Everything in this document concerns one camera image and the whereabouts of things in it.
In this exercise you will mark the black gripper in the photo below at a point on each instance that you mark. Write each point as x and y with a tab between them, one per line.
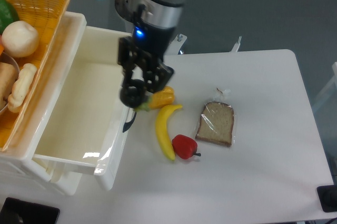
150	42

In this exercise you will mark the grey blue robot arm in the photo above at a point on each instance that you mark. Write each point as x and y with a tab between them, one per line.
160	13

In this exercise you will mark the open upper white drawer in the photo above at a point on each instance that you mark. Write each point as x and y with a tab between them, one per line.
84	134

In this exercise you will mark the white drawer cabinet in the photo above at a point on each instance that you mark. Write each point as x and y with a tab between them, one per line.
19	166

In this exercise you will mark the yellow bell pepper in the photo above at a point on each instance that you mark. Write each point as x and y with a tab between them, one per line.
162	98

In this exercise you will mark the yellow banana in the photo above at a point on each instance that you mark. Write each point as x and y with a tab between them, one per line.
161	130

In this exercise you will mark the red bell pepper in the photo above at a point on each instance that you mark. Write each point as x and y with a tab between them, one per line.
185	147

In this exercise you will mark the bread slice in plastic bag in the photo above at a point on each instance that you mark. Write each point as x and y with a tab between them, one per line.
217	120

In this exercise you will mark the yellow woven basket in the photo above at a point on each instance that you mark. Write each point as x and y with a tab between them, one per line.
45	16

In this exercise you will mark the pale twisted bread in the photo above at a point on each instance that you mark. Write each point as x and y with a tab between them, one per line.
21	87

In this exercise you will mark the white round bun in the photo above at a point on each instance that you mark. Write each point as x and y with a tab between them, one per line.
20	39

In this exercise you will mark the brown bread roll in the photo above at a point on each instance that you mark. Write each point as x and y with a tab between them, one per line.
8	78

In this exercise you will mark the green bell pepper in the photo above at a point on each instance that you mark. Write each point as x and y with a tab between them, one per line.
8	15

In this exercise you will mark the black device bottom left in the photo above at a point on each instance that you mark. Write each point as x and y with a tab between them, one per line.
20	211

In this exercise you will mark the black device right edge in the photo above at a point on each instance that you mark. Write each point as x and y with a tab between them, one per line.
327	197

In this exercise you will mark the dark blue drawer handle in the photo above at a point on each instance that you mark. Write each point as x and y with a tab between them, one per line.
127	124

